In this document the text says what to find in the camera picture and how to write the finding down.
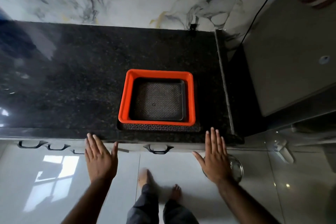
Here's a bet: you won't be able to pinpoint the person's right forearm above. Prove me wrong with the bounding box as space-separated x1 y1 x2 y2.
216 177 281 224

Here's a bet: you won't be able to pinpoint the person's right hand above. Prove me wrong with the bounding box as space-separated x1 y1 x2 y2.
192 127 232 185

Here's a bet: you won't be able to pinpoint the small black patterned tray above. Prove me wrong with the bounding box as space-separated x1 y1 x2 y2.
129 78 186 122

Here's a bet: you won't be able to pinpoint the dark grey trousers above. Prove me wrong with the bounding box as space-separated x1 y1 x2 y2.
126 184 200 224

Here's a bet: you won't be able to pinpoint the person's left foot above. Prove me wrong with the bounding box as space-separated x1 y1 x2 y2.
138 168 153 189

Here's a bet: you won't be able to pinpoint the orange plastic tub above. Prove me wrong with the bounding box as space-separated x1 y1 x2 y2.
118 69 196 127

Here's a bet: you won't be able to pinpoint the person's left hand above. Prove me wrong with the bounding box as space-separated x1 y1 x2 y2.
84 133 119 183

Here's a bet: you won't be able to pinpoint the grey refrigerator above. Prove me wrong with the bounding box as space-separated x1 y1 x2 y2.
237 0 336 138

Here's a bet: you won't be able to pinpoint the white plastic object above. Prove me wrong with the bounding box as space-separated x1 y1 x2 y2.
270 138 295 164

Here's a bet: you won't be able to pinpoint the person's right foot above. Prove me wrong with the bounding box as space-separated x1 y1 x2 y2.
170 184 183 202

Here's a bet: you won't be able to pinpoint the grey drawer cabinet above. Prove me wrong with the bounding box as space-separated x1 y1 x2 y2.
0 137 238 154

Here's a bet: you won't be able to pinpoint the person's left forearm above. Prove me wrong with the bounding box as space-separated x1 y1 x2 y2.
61 176 113 224

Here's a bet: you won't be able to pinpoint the black power cable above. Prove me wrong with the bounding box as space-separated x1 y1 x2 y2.
240 0 289 46

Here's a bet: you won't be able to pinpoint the large black patterned tray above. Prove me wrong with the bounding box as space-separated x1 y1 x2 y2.
117 119 201 132

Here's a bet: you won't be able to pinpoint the person's foot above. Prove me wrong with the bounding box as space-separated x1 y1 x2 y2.
138 168 153 189
170 184 183 202

